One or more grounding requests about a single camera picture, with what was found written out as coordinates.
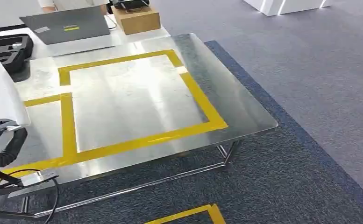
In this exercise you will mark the black foam case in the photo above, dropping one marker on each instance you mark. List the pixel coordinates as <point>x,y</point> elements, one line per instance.
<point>25,46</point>

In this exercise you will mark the grey laptop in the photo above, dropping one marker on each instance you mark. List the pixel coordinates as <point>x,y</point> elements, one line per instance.
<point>66,28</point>

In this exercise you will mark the steel bench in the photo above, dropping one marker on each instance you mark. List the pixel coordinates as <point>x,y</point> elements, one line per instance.
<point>138,102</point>

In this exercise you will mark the person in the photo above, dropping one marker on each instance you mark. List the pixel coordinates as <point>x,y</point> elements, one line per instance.
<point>73,3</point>

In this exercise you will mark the white table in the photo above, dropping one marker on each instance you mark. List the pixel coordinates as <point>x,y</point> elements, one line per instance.
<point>119,34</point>

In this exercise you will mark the brown cardboard box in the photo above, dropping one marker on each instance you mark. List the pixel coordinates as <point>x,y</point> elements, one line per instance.
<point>138,21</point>

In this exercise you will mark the black device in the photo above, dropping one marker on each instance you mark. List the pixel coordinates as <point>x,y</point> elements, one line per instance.
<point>130,3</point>

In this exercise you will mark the white cabinet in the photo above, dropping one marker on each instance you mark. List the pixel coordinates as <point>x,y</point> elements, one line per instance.
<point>271,7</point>

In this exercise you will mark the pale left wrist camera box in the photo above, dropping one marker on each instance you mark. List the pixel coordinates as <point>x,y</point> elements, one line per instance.
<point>32,179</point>

